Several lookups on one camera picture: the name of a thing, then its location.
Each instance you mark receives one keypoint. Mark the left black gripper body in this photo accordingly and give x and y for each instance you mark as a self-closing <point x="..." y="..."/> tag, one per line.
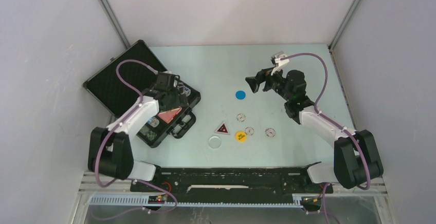
<point x="176" y="101"/>

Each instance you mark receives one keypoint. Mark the white poker chip middle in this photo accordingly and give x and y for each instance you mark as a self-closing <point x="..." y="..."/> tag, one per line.
<point x="249" y="131"/>

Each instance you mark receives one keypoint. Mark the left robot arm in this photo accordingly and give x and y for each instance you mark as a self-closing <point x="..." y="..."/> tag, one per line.
<point x="110" y="150"/>

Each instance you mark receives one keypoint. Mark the green and blue chip stack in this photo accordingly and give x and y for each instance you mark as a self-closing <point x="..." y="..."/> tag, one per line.
<point x="185" y="91"/>

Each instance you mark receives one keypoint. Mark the red playing card deck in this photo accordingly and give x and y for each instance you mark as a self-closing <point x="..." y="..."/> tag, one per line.
<point x="168" y="116"/>

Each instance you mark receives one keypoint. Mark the blue round chip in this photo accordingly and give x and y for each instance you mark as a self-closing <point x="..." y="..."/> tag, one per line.
<point x="240" y="95"/>

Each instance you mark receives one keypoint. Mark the yellow big blind button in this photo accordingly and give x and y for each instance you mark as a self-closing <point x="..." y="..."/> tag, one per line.
<point x="240" y="136"/>

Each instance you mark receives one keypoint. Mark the white poker chip upper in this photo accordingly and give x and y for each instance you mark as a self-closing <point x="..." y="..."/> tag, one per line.
<point x="241" y="117"/>

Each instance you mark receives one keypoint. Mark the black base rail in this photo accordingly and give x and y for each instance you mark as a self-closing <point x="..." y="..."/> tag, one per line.
<point x="237" y="185"/>

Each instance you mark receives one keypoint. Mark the light blue chip stack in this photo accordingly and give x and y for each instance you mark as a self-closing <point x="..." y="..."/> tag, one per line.
<point x="153" y="122"/>

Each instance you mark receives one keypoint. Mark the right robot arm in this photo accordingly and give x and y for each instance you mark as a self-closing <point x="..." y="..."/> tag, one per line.
<point x="356" y="160"/>

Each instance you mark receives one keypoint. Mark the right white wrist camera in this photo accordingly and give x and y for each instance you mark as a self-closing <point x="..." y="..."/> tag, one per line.
<point x="279" y="60"/>

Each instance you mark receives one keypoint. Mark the white poker chip right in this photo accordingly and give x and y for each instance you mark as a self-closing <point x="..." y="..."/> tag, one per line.
<point x="270" y="132"/>

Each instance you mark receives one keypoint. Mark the teal green chip stack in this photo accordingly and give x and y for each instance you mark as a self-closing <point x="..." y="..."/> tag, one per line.
<point x="147" y="134"/>

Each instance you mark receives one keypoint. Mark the all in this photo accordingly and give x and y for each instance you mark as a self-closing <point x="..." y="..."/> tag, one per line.
<point x="222" y="129"/>

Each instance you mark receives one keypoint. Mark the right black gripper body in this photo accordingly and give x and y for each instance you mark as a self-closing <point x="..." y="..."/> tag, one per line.
<point x="276" y="82"/>

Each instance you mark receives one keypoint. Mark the clear round dealer button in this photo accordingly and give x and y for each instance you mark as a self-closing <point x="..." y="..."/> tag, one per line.
<point x="214" y="142"/>

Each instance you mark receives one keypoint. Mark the white poker chip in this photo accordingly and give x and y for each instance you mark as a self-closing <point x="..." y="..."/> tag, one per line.
<point x="270" y="132"/>
<point x="241" y="117"/>
<point x="249" y="131"/>

